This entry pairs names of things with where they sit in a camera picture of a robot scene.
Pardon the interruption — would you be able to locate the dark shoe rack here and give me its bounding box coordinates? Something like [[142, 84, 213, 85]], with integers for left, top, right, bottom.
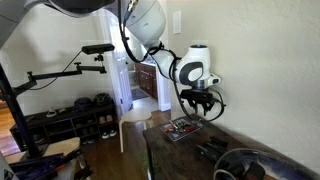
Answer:
[[9, 103, 119, 153]]

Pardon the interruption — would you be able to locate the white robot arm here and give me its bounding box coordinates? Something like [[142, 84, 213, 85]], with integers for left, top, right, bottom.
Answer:
[[0, 0, 222, 113]]

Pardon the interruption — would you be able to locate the white door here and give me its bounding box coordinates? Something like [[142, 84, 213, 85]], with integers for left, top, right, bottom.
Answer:
[[98, 9, 132, 117]]

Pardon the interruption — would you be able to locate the black bicycle helmet left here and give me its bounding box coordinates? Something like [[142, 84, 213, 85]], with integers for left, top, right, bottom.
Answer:
[[73, 97, 92, 112]]

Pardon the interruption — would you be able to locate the black tripod pole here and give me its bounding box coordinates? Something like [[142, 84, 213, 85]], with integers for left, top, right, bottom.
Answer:
[[0, 64, 44, 158]]

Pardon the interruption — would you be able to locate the black bike light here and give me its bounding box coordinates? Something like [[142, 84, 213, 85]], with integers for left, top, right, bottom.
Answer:
[[209, 136, 228, 148], [196, 144, 221, 162]]

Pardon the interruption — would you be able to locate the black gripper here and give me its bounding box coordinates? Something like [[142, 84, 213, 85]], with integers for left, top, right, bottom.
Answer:
[[189, 97, 217, 116]]

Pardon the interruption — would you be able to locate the blue round ceramic tray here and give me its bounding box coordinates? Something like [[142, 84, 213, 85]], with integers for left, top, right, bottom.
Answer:
[[213, 148, 315, 180]]

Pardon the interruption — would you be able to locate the dark wooden console table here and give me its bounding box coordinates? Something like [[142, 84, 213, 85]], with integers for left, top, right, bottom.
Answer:
[[143, 122, 319, 180]]

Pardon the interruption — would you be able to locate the black bike light upper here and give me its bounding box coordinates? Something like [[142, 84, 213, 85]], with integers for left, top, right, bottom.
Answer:
[[209, 136, 228, 148]]

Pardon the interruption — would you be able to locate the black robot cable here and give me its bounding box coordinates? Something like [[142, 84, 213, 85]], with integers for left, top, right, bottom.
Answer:
[[118, 0, 227, 123]]

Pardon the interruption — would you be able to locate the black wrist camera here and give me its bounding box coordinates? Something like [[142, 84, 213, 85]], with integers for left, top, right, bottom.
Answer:
[[180, 89, 213, 101]]

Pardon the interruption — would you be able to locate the bunch of keys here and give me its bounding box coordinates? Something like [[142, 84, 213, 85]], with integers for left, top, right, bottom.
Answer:
[[164, 121, 197, 133]]

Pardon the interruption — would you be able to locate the blue square tray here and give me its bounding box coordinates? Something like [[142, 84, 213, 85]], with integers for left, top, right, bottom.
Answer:
[[160, 116, 203, 142]]

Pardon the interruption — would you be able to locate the white round stool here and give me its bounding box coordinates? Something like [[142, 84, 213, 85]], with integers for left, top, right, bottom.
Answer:
[[118, 108, 152, 152]]

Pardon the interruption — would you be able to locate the white light switch plate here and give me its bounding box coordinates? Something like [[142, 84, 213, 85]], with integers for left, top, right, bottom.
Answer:
[[173, 11, 181, 34]]

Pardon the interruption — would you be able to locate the wooden bathroom cabinet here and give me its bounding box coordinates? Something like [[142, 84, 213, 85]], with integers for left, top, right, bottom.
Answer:
[[135, 63, 158, 99]]

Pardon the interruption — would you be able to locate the black bike light lower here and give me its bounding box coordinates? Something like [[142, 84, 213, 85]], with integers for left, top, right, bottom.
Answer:
[[196, 144, 221, 162]]

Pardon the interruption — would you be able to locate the black bicycle helmet right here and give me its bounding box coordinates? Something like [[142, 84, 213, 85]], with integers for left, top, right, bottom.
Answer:
[[94, 93, 113, 106]]

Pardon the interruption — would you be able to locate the black bicycle helmet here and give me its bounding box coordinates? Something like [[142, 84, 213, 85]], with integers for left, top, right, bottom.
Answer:
[[94, 93, 113, 106], [73, 97, 92, 112]]

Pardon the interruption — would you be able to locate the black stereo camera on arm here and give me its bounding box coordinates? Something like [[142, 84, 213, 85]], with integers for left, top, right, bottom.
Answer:
[[82, 43, 115, 55]]

